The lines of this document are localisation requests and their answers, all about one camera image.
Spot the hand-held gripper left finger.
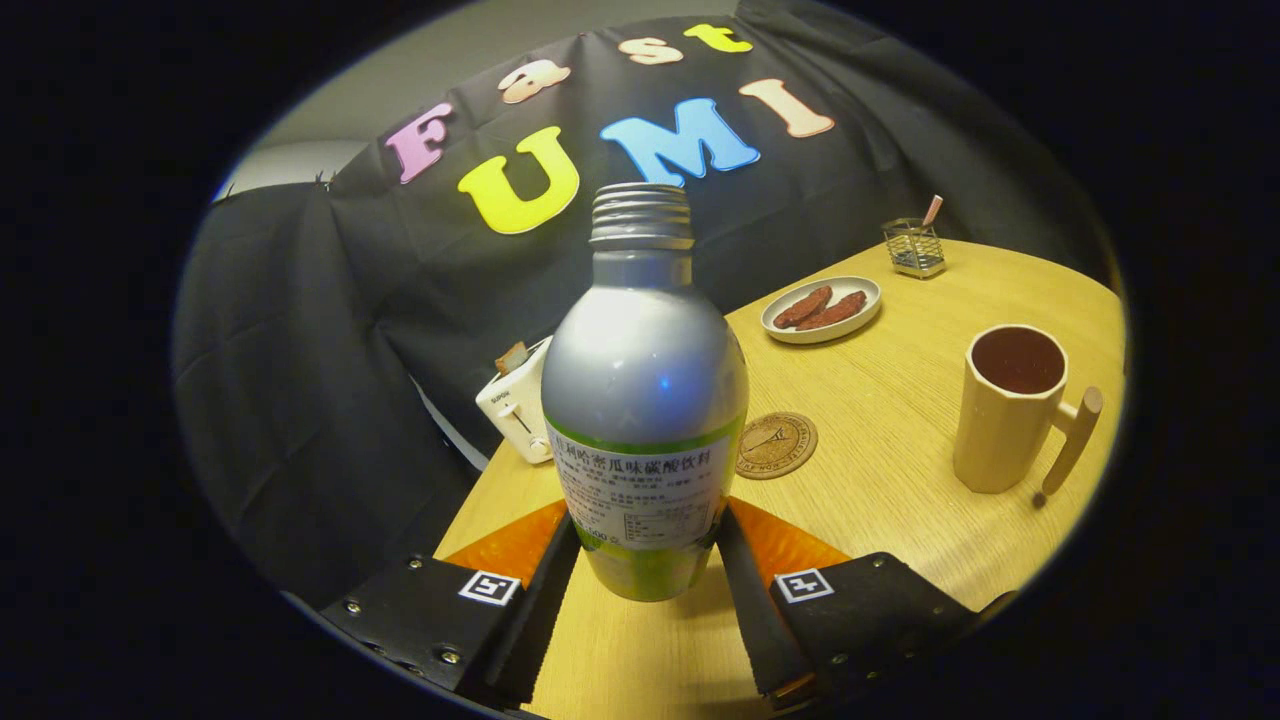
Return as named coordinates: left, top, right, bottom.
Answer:
left=320, top=500, right=582, bottom=707

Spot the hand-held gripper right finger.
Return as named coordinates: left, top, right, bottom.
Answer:
left=715, top=497, right=1016, bottom=711

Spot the round brown coaster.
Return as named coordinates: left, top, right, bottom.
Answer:
left=736, top=412, right=819, bottom=481

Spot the silver green juice bottle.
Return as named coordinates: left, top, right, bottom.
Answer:
left=541, top=183, right=750, bottom=603

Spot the cream cup with wooden handle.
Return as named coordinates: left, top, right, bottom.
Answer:
left=952, top=323, right=1104, bottom=498

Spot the wooden table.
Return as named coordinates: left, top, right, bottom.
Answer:
left=435, top=238, right=1126, bottom=720

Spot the white toaster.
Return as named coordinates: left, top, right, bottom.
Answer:
left=475, top=336, right=554, bottom=465

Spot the reddish brown sausage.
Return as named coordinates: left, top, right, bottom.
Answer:
left=773, top=285, right=833, bottom=330
left=797, top=291, right=868, bottom=332

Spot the white oval plate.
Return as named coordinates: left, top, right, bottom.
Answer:
left=761, top=276, right=883, bottom=345

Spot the metal wire holder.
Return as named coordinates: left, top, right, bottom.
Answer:
left=882, top=217, right=947, bottom=280

